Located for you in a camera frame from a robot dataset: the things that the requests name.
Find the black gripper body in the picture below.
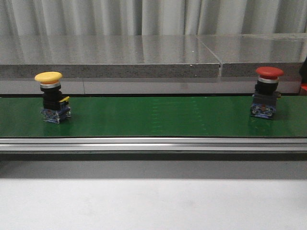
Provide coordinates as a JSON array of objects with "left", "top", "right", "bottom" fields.
[{"left": 299, "top": 58, "right": 307, "bottom": 84}]

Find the red mushroom push button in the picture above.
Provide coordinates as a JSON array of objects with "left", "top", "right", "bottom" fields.
[{"left": 250, "top": 67, "right": 284, "bottom": 120}]

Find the yellow mushroom push button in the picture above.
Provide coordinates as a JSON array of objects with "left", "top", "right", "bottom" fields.
[{"left": 35, "top": 71, "right": 71, "bottom": 124}]

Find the red plastic bin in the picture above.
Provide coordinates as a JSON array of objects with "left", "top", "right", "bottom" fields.
[{"left": 299, "top": 83, "right": 307, "bottom": 96}]

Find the grey stone countertop right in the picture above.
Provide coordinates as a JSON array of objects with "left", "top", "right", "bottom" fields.
[{"left": 197, "top": 33, "right": 307, "bottom": 81}]

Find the grey stone countertop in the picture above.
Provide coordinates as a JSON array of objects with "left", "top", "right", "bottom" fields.
[
  {"left": 197, "top": 33, "right": 307, "bottom": 81},
  {"left": 0, "top": 35, "right": 220, "bottom": 79}
]

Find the green conveyor belt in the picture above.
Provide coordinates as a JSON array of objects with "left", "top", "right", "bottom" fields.
[{"left": 0, "top": 96, "right": 307, "bottom": 138}]

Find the grey stone countertop left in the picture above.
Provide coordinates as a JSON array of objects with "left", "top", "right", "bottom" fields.
[{"left": 0, "top": 35, "right": 220, "bottom": 79}]

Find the grey curtain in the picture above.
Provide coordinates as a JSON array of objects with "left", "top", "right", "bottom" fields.
[{"left": 0, "top": 0, "right": 307, "bottom": 35}]

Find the aluminium conveyor frame rail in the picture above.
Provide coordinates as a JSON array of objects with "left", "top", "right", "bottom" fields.
[{"left": 0, "top": 137, "right": 307, "bottom": 154}]

